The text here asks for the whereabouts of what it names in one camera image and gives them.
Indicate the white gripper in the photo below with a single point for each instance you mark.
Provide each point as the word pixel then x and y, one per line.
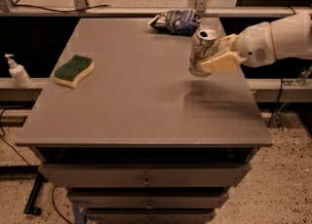
pixel 254 45

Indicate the grey drawer cabinet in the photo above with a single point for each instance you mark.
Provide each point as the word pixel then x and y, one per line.
pixel 141 105

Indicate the black metal floor bracket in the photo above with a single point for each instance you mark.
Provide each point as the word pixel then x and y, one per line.
pixel 30 207

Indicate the top grey drawer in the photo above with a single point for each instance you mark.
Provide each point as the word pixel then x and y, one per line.
pixel 144 175

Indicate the grey drawer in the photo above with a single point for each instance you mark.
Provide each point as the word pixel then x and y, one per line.
pixel 154 216
pixel 150 200
pixel 144 175

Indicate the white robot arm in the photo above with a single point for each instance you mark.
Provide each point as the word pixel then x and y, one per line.
pixel 292 37

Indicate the middle grey drawer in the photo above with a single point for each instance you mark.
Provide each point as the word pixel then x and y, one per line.
pixel 150 200

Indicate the bottom grey drawer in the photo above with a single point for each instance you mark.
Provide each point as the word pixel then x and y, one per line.
pixel 154 216

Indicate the blue chip bag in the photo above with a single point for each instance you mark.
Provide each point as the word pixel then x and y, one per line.
pixel 176 22

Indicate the white pump bottle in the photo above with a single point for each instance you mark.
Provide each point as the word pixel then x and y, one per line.
pixel 18 72

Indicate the green yellow sponge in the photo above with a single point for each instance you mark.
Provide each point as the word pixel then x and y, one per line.
pixel 72 72

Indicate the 7up soda can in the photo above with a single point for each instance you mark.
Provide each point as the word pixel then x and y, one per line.
pixel 205 44

